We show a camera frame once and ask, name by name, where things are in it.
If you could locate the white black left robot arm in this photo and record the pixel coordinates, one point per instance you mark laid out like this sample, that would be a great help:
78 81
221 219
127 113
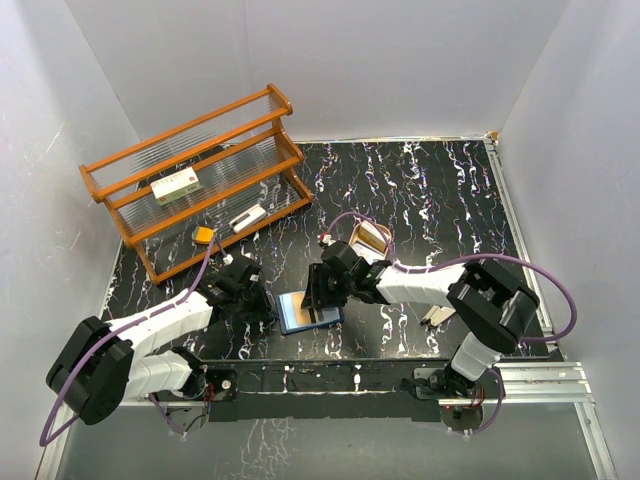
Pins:
106 362

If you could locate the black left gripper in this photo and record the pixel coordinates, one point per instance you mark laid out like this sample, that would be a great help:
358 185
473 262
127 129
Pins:
264 310

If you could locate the gold striped credit card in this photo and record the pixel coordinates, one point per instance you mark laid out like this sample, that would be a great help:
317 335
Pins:
302 317

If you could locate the blue leather card holder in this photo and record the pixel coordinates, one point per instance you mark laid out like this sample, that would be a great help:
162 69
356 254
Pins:
325 317

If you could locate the white red small box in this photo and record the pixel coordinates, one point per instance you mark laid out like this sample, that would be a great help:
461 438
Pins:
175 186

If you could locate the stack of credit cards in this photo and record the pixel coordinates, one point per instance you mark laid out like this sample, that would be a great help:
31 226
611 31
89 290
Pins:
370 240

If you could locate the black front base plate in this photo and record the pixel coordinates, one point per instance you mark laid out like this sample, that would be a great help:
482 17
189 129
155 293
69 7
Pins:
324 389

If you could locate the orange yellow small object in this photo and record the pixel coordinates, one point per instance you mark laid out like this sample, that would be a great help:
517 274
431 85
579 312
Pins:
203 236

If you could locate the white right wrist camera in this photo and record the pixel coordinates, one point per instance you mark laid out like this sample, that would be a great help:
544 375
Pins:
326 240

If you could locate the beige oval card tray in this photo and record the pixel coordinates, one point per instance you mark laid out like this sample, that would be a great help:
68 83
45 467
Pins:
372 242

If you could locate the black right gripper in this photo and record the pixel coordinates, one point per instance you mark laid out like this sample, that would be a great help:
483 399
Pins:
316 295

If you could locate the orange wooden shelf rack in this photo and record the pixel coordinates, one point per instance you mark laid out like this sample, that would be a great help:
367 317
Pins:
242 155

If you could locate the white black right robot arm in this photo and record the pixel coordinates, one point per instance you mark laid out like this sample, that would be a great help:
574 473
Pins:
496 307

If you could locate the white black small device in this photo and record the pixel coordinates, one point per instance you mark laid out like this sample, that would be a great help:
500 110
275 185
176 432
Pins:
249 217

